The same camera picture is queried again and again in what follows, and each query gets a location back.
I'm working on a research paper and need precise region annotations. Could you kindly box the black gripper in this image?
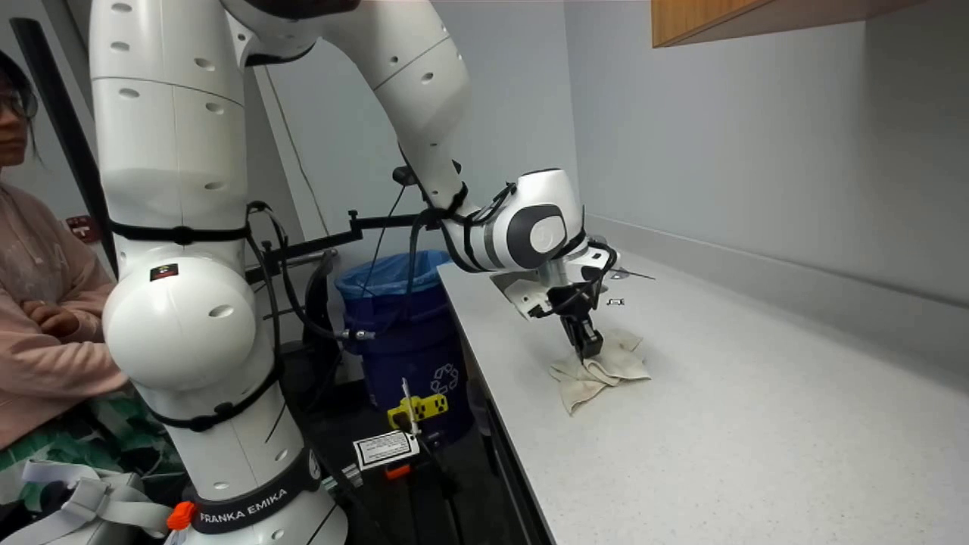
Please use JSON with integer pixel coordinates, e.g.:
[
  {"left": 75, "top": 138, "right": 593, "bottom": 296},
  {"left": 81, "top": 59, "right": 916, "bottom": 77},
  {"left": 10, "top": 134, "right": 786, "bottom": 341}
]
[{"left": 543, "top": 282, "right": 609, "bottom": 363}]

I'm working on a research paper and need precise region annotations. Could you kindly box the white cloth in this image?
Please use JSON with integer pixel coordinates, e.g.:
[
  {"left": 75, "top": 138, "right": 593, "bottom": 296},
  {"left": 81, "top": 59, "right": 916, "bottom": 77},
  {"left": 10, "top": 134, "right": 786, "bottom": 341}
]
[{"left": 548, "top": 327, "right": 654, "bottom": 418}]

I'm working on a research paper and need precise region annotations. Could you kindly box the stainless steel sink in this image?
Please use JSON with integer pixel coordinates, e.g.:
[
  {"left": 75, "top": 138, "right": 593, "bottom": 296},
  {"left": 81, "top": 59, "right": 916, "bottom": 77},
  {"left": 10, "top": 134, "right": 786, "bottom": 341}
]
[{"left": 494, "top": 267, "right": 569, "bottom": 320}]

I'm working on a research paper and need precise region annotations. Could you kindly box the chrome faucet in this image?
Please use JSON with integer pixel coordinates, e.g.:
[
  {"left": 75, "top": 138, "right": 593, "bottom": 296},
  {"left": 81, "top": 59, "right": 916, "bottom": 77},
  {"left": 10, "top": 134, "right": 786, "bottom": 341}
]
[{"left": 603, "top": 261, "right": 654, "bottom": 287}]

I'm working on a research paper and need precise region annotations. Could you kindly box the blue recycling bin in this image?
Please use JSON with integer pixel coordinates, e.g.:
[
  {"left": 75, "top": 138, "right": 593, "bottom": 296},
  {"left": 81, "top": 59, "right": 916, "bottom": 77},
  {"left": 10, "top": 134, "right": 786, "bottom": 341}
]
[{"left": 341, "top": 284, "right": 476, "bottom": 449}]

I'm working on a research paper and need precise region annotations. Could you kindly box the yellow clamp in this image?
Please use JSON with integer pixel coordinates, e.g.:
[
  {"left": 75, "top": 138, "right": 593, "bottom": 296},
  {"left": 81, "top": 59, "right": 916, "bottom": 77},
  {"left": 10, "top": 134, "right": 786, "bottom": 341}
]
[{"left": 384, "top": 375, "right": 452, "bottom": 435}]

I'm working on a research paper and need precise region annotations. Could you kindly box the blue plastic bin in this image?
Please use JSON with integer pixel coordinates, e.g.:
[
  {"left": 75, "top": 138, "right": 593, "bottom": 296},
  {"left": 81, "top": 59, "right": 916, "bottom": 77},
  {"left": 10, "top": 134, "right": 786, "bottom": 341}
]
[{"left": 337, "top": 247, "right": 452, "bottom": 327}]

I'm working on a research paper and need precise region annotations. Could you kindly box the white label tag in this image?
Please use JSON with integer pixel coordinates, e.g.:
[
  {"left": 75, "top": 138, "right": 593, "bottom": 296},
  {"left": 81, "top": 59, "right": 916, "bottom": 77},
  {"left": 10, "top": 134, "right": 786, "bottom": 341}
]
[{"left": 348, "top": 429, "right": 425, "bottom": 471}]

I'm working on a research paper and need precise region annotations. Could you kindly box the orange base button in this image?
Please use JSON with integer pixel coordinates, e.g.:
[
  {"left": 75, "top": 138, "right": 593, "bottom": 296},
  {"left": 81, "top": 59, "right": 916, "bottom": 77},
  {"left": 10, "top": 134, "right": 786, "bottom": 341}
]
[{"left": 163, "top": 499, "right": 196, "bottom": 537}]

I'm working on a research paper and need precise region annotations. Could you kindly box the green patterned fabric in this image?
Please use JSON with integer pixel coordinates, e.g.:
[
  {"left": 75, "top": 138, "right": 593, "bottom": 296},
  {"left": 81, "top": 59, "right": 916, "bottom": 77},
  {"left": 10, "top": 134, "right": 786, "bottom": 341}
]
[{"left": 0, "top": 397, "right": 191, "bottom": 509}]

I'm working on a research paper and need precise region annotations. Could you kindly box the person in pink sweater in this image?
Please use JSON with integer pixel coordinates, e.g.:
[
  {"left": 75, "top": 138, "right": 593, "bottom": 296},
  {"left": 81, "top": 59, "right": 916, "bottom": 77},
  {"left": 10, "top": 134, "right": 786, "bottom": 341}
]
[{"left": 0, "top": 49, "right": 130, "bottom": 451}]

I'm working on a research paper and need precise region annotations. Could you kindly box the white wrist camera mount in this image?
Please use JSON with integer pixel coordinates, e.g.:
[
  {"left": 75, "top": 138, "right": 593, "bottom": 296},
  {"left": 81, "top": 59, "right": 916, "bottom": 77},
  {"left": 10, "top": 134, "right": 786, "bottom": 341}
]
[{"left": 572, "top": 245, "right": 622, "bottom": 291}]

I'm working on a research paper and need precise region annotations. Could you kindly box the black stand post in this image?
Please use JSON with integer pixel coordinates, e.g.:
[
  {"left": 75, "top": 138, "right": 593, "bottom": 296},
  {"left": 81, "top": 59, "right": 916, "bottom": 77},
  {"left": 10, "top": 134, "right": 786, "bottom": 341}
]
[{"left": 300, "top": 267, "right": 345, "bottom": 397}]

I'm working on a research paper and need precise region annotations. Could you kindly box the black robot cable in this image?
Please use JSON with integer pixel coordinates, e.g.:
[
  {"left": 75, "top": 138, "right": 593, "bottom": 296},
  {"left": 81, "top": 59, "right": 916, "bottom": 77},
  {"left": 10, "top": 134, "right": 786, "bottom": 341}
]
[{"left": 243, "top": 196, "right": 311, "bottom": 350}]

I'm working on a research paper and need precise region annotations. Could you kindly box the wooden wall cabinet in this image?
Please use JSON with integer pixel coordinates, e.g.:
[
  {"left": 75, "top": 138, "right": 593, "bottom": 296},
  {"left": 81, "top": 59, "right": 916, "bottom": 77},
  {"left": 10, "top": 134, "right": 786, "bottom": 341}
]
[{"left": 648, "top": 0, "right": 919, "bottom": 51}]

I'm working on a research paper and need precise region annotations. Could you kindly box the grey strap bag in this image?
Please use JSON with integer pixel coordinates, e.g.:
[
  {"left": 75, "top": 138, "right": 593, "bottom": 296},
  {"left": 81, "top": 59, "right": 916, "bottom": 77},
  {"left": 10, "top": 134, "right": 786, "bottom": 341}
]
[{"left": 0, "top": 458, "right": 177, "bottom": 545}]

